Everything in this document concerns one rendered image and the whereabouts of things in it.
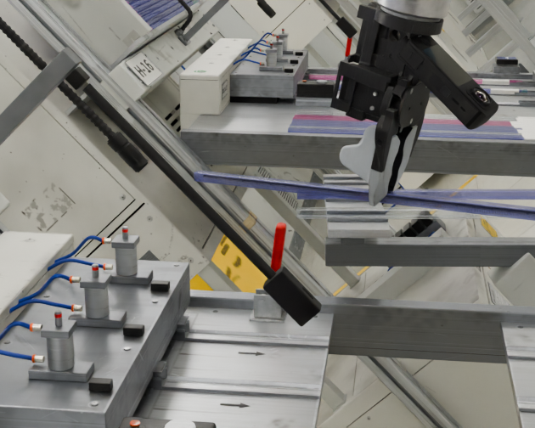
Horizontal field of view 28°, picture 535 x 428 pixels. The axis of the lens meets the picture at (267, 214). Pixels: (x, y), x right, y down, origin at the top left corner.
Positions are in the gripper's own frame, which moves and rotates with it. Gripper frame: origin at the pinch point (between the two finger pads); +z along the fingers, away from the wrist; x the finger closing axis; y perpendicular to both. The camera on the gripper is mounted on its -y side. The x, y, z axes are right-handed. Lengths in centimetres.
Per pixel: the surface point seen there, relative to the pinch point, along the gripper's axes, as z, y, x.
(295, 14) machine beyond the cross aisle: 79, 211, -368
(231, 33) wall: 174, 397, -616
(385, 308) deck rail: 10.6, -4.9, 4.4
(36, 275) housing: 9.3, 22.4, 30.1
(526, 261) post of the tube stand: 10.4, -12.3, -21.7
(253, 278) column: 158, 141, -245
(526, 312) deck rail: 7.5, -18.3, -1.9
